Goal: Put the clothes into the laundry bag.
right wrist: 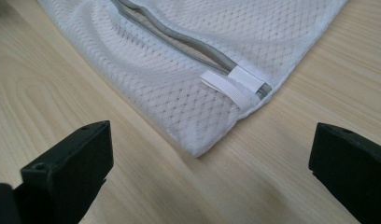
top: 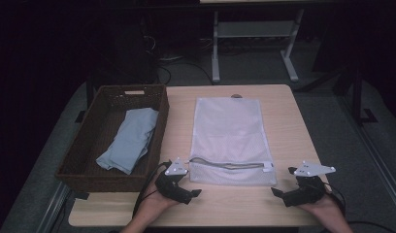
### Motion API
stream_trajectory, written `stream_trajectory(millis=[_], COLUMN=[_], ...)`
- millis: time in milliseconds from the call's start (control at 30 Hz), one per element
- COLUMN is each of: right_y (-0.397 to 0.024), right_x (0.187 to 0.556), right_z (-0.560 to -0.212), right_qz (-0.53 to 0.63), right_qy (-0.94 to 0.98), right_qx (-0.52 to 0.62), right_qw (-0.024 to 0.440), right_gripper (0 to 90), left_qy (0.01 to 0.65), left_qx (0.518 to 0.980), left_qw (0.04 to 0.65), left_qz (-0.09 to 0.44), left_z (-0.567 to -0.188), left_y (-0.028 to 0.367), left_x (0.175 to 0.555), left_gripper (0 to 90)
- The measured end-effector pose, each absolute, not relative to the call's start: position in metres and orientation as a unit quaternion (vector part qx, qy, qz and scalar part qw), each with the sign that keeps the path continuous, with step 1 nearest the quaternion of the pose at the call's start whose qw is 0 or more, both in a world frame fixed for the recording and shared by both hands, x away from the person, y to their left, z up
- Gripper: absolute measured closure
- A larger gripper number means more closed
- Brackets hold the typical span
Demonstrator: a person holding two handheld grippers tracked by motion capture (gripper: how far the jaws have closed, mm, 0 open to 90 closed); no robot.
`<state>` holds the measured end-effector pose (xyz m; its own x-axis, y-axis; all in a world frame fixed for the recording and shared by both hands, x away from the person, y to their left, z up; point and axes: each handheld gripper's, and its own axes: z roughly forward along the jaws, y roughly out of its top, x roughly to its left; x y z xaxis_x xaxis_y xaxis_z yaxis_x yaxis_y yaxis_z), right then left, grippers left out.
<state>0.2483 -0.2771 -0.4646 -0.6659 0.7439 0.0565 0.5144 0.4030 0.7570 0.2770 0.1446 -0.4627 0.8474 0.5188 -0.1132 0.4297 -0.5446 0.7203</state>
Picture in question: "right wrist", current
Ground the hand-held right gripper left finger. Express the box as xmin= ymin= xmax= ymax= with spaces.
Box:
xmin=12 ymin=120 xmax=115 ymax=224

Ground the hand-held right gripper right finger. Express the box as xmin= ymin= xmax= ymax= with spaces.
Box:
xmin=308 ymin=122 xmax=381 ymax=224

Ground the light blue cloth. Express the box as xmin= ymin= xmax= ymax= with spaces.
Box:
xmin=37 ymin=0 xmax=348 ymax=158

